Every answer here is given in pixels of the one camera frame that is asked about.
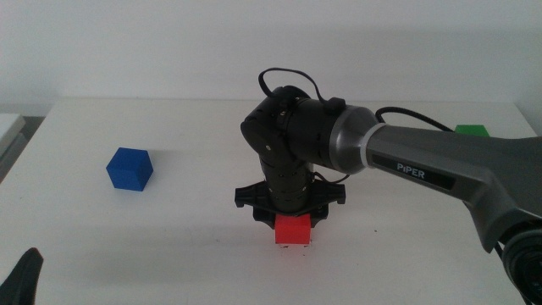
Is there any thick black braided cable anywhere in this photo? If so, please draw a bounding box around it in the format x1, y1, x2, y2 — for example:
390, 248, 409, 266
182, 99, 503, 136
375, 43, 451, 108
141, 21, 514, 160
374, 106, 456, 133

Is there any green cube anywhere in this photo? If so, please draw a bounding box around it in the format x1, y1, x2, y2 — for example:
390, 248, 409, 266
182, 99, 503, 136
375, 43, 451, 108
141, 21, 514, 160
454, 124, 491, 138

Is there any thin black looped cable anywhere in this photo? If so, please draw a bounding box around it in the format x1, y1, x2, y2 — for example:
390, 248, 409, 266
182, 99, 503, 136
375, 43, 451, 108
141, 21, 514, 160
257, 67, 346, 112

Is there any blue cube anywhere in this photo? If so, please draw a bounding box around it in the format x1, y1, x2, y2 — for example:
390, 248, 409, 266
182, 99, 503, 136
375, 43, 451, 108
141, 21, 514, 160
105, 147, 154, 192

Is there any red cube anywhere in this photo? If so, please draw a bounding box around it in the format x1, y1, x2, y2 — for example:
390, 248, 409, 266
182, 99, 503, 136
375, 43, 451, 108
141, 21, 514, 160
274, 213, 312, 246

